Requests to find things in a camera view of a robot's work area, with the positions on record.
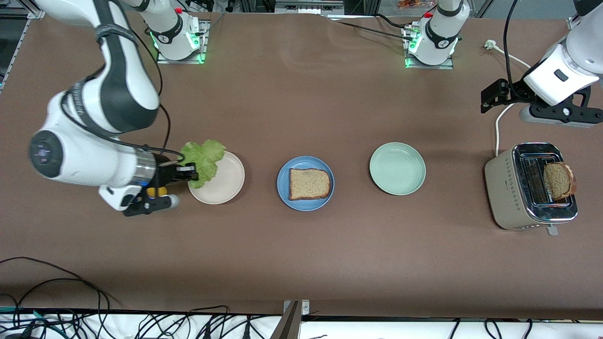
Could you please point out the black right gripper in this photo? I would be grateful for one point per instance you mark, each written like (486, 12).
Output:
(165, 172)

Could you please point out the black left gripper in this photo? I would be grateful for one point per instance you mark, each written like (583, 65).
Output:
(514, 90)

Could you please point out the green lettuce leaf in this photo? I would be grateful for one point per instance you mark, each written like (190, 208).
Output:
(207, 157)

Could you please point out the yellow squeeze bottle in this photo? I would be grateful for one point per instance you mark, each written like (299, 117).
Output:
(160, 191)

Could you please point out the brown bread slice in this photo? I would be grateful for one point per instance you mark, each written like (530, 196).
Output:
(558, 181)
(308, 184)

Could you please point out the beige plate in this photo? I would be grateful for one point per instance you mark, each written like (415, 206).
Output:
(221, 188)

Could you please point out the blue plate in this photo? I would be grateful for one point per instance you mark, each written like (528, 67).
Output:
(306, 206)

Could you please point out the light green plate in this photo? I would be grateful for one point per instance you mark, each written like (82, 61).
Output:
(397, 168)

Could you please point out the beige chrome-top toaster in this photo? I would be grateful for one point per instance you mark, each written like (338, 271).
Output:
(506, 188)

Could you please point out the aluminium corner profile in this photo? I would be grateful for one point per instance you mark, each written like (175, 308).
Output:
(571, 24)

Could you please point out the orange packet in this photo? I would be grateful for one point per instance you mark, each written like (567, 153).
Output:
(414, 4)

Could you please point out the grey metal box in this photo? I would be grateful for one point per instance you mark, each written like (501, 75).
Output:
(308, 7)

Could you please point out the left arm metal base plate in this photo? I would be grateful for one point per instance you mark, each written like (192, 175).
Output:
(428, 66)

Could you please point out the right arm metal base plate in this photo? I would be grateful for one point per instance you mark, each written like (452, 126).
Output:
(179, 61)

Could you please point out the aluminium camera post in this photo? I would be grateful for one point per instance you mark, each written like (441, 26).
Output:
(288, 325)

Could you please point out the aluminium side rail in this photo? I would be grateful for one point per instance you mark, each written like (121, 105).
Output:
(16, 47)

